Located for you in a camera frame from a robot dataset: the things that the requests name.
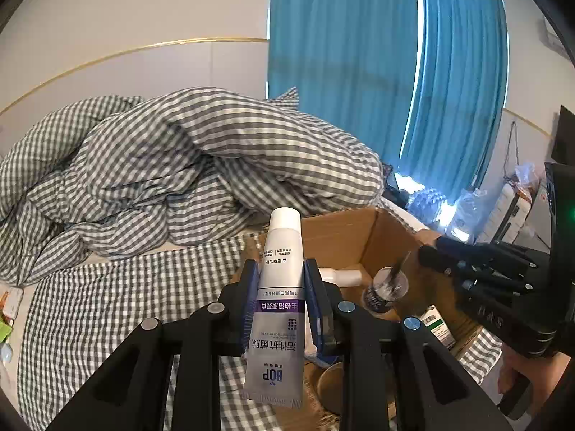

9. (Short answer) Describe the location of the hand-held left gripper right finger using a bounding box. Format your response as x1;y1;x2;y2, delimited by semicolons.
304;258;513;431

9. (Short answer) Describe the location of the grey gingham duvet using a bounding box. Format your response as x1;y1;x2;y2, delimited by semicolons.
0;87;385;286

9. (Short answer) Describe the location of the clear plastic bottle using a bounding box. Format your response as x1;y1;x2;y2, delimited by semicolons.
362;266;410;317

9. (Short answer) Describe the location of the small white bottle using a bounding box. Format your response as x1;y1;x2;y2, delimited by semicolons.
318;267;367;288

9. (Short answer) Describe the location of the blue curtain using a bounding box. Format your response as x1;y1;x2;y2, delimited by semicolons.
267;0;510;203

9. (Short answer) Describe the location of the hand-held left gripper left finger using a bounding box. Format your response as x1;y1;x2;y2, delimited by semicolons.
45;259;260;431

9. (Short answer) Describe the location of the black monitor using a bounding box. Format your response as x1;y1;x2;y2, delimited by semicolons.
550;105;575;164

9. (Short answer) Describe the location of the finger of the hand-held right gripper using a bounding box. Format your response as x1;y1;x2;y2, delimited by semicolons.
418;245;536;296
433;236;549;267

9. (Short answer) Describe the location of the pack of water bottles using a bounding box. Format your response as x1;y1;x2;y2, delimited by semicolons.
406;186;450;223

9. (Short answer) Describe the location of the person's right hand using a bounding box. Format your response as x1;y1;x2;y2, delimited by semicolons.
498;348;575;418

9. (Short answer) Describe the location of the white ridged box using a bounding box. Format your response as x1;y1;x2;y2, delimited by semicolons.
476;182;532;243

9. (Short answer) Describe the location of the green white medicine box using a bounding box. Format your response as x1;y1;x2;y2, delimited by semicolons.
420;304;456;351

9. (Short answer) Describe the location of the grey gingham bedsheet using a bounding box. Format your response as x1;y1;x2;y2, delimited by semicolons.
18;233;504;431

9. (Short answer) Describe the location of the brown cardboard box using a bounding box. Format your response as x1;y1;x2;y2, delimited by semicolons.
229;207;483;431

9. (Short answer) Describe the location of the white purple toothpaste tube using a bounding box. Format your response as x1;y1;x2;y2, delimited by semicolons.
240;207;304;409

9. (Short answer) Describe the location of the brown round container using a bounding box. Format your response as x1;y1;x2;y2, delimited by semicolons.
314;357;346;416

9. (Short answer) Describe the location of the dark wall cable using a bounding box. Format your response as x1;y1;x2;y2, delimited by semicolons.
505;121;522;176

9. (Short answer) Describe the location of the white pink packet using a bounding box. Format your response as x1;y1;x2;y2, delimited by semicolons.
0;287;23;324

